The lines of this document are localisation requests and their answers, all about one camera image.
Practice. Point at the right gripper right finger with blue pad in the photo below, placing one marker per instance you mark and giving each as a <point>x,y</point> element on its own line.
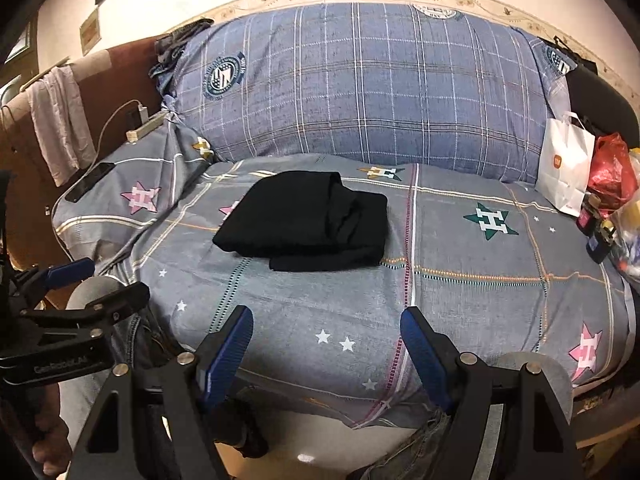
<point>534,437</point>

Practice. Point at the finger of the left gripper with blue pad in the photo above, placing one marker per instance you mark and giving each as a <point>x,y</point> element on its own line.
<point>57,277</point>

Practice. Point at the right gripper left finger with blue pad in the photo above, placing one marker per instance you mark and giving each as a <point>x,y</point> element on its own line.
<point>188,387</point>

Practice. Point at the black pants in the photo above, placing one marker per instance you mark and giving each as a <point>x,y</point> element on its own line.
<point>307,221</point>

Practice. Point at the dark clothing behind quilt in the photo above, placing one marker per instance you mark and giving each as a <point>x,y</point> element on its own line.
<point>169,48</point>

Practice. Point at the person's left hand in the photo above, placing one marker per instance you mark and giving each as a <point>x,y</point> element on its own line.
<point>32,421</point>

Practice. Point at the black smartphone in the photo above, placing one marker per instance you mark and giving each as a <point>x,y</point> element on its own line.
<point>85,184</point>

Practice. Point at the white power strip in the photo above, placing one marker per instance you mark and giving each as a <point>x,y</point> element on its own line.
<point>134,136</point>

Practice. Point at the grey star-pattern bed sheet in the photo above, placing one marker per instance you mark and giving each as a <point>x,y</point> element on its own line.
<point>492,265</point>

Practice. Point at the brown wooden headboard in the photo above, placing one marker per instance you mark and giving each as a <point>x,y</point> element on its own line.
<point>115,89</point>

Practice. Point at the black device with blue screen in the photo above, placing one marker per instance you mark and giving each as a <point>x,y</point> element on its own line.
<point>601,241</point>

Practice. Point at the black device with pink screen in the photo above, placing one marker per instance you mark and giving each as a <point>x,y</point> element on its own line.
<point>589,214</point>

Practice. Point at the red plastic bag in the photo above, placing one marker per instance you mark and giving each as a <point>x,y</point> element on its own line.
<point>612,177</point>

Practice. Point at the white paper shopping bag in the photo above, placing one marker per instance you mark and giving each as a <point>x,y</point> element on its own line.
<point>564,163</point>

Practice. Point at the blue plaid quilt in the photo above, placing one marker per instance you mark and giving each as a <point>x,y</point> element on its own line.
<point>385,84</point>

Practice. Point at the grey towel on rail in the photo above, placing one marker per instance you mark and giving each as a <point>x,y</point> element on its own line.
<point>60,124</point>

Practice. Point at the black bag by wall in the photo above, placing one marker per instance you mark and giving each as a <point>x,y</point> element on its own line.
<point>601,108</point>

